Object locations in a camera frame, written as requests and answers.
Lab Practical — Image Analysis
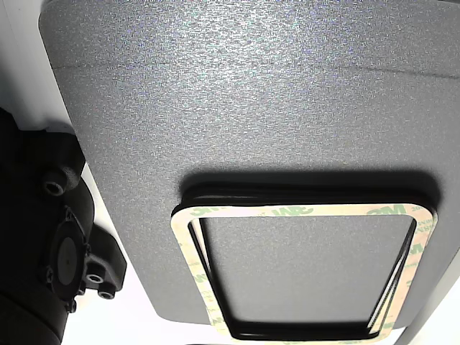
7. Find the white rail profile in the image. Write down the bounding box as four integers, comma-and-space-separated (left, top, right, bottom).
0, 0, 78, 132

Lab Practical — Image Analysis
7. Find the gray foam mat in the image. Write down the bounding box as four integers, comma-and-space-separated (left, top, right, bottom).
38, 0, 460, 330

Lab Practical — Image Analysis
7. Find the black frame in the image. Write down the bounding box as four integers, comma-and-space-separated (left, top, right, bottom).
179, 183, 440, 334

